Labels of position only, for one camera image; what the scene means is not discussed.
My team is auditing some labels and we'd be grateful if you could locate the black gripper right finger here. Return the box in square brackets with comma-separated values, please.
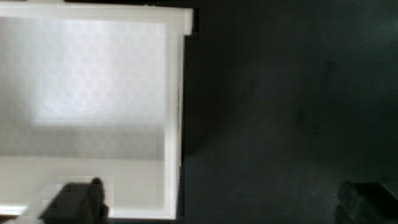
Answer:
[335, 181, 398, 224]

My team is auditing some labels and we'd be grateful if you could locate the white front drawer tray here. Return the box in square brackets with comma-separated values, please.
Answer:
[0, 0, 194, 224]

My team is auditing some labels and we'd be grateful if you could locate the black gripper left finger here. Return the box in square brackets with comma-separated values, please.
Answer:
[40, 178, 109, 224]

